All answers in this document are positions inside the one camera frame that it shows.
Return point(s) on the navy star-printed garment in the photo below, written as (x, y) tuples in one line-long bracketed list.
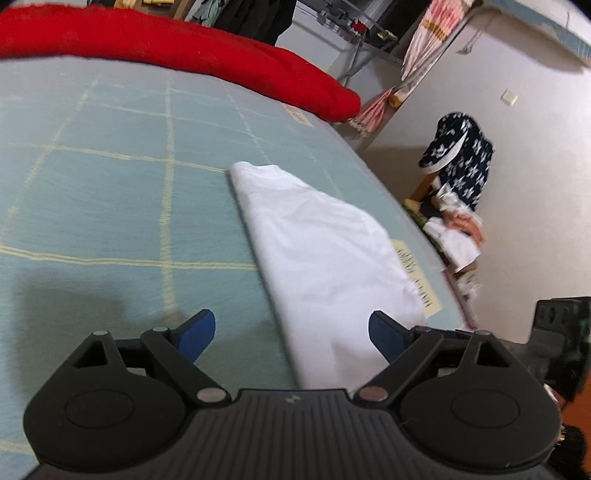
[(461, 157)]

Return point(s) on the dark hanging clothes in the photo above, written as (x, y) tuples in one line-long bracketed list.
[(258, 18)]

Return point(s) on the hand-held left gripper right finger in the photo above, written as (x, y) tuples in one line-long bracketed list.
[(385, 334)]

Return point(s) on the light green hanging garment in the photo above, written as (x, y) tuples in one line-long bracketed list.
[(207, 11)]

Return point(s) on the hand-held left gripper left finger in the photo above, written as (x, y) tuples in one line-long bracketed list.
[(201, 334)]

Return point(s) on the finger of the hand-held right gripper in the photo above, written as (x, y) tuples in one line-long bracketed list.
[(438, 331)]

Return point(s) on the red blanket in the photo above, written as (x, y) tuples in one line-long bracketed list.
[(161, 46)]

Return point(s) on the light green checked bed sheet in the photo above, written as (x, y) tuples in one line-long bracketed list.
[(92, 207)]

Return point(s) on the grey metal drying rack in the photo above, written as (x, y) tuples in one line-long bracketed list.
[(364, 32)]

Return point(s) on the yellow hanging clothes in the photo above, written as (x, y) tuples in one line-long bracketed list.
[(152, 2)]

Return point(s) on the white printed t-shirt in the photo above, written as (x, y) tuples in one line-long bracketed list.
[(323, 258)]

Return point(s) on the pink white curtain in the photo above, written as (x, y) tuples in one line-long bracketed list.
[(425, 41)]

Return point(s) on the wooden chair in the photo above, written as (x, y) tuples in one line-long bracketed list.
[(421, 191)]

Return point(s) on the pile of light clothes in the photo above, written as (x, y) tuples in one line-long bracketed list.
[(457, 235)]

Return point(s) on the white wall socket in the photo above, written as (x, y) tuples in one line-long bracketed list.
[(509, 97)]

